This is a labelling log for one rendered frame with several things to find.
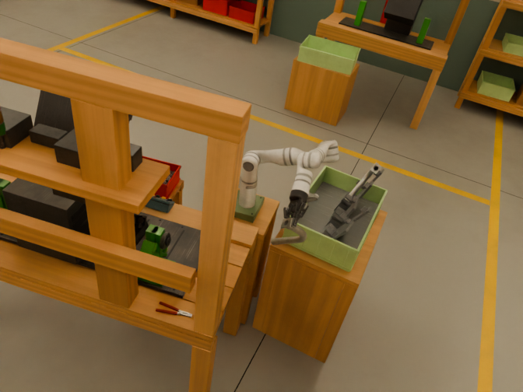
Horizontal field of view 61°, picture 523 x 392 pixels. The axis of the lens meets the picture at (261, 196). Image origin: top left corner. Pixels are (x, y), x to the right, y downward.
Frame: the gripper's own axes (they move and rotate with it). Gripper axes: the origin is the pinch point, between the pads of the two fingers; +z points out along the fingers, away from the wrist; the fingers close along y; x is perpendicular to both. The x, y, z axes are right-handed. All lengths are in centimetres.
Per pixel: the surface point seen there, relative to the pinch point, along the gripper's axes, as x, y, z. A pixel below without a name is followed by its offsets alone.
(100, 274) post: -48, -51, 39
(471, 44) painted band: 309, -122, -440
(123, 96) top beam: -83, 18, 3
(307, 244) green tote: 45, -41, -15
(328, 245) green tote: 50, -29, -15
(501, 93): 345, -95, -368
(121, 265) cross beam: -49, -30, 37
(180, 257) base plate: -14, -61, 16
